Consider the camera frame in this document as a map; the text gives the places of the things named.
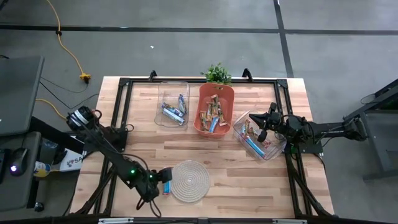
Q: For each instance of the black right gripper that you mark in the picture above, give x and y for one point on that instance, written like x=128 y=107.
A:
x=280 y=123

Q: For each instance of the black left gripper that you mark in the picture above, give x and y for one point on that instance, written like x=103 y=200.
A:
x=165 y=175

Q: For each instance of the green red granola bar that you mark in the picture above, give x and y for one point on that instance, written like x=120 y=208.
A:
x=266 y=143

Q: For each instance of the clear plastic bin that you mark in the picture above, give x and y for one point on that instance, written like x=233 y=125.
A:
x=172 y=90
x=276 y=152

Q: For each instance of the blue and white granola bar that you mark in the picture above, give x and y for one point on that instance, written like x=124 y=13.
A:
x=174 y=119

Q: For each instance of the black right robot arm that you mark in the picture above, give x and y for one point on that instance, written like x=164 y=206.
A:
x=335 y=132

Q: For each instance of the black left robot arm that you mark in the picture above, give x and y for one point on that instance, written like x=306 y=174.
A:
x=105 y=149

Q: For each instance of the round woven beige mat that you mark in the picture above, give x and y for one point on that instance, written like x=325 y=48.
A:
x=191 y=182

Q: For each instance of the green potted plant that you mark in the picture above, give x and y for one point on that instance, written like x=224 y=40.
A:
x=216 y=76

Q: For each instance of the orange plastic bin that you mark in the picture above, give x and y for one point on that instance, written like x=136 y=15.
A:
x=205 y=93

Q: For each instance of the white printed bag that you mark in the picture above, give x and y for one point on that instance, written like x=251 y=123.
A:
x=73 y=161

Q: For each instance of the black metal stand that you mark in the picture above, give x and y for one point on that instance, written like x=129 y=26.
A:
x=374 y=149

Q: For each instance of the plastic bottle yellow label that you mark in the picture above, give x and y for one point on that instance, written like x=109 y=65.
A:
x=42 y=169

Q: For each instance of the black caster wheel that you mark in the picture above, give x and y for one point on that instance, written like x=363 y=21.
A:
x=39 y=207

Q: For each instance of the black computer mouse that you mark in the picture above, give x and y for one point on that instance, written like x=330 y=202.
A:
x=19 y=161

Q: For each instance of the black side table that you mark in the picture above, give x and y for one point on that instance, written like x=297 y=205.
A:
x=15 y=193

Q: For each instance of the silver metal bracket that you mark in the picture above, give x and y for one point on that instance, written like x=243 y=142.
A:
x=289 y=221
x=115 y=220

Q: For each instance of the black aluminium frame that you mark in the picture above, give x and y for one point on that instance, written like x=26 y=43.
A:
x=202 y=80

